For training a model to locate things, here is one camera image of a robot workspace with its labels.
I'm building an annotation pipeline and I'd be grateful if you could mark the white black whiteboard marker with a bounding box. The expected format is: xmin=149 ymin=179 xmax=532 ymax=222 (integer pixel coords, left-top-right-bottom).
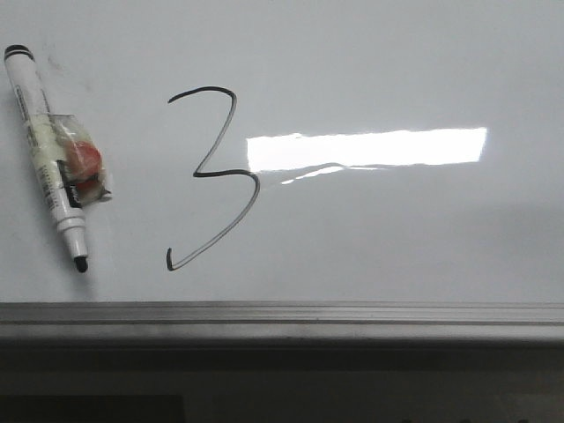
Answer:
xmin=4 ymin=44 xmax=88 ymax=273

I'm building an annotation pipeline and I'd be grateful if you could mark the grey aluminium whiteboard frame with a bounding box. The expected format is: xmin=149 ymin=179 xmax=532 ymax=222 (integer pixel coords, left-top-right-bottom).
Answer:
xmin=1 ymin=301 xmax=563 ymax=345

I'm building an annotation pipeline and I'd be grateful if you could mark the white whiteboard surface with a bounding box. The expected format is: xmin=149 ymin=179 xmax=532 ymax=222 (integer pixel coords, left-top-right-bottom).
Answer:
xmin=1 ymin=1 xmax=563 ymax=303

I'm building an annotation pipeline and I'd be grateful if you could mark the red magnet taped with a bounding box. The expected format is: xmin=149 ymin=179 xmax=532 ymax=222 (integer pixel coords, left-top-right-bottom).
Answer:
xmin=49 ymin=115 xmax=112 ymax=205

